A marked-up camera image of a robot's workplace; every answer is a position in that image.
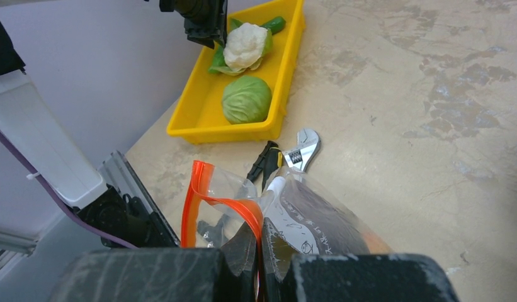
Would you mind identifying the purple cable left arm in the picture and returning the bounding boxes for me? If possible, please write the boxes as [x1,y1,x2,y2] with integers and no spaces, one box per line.
[0,121,139,251]

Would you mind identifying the pale green cabbage toy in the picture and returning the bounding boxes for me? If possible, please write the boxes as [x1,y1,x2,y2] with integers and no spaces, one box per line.
[221,75,272,125]

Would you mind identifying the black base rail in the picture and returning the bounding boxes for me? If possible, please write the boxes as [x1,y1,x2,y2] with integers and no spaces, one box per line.
[72,184,180,248]

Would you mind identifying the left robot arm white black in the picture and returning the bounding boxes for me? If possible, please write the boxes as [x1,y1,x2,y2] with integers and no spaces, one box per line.
[0,22,110,210]

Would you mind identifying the purple eggplant toy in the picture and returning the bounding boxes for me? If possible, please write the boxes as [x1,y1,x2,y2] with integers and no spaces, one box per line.
[268,179,370,255]

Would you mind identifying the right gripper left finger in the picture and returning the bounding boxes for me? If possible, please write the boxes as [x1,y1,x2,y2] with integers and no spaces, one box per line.
[49,224,258,301]

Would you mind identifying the black yellow screwdriver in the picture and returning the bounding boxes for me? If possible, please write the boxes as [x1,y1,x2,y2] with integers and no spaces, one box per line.
[261,146,283,191]

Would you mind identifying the clear zip top bag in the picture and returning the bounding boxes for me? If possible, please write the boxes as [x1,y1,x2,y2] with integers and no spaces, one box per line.
[181,160,391,301]

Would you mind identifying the white cauliflower toy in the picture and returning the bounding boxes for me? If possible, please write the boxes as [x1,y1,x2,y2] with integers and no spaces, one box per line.
[208,18,273,76]

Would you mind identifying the yellow plastic tray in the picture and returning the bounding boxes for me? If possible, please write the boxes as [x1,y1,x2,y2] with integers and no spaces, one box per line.
[167,1,305,143]

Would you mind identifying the red adjustable wrench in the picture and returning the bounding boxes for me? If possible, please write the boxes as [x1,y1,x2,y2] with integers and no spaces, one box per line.
[281,128,321,172]

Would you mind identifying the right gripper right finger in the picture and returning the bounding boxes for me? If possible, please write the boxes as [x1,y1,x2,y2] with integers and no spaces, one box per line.
[261,219,459,301]

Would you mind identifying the red peach toy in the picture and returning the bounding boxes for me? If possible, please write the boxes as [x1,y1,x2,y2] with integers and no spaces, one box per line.
[361,232,393,254]

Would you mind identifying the green pepper toy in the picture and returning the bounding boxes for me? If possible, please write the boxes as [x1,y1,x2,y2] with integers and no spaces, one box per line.
[261,16,287,35]

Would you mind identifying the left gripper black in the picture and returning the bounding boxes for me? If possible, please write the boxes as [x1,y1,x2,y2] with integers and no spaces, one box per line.
[159,0,227,49]

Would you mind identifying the black T-handle tool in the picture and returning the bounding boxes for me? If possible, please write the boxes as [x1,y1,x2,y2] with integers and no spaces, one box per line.
[246,140,279,182]

